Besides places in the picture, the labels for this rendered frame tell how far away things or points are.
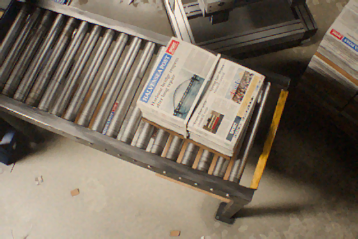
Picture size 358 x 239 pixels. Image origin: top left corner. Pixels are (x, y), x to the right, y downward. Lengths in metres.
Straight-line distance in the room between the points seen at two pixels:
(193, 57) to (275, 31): 1.11
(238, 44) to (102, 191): 1.16
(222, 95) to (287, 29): 1.19
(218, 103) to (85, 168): 1.25
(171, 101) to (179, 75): 0.10
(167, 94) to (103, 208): 1.15
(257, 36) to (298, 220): 1.10
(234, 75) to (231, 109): 0.13
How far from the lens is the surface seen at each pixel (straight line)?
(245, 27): 2.58
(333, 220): 2.57
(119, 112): 1.73
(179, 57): 1.54
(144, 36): 1.86
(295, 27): 2.63
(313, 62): 2.17
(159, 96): 1.49
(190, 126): 1.46
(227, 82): 1.51
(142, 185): 2.46
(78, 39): 1.91
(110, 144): 1.70
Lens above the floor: 2.42
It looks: 72 degrees down
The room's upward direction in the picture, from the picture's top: 2 degrees counter-clockwise
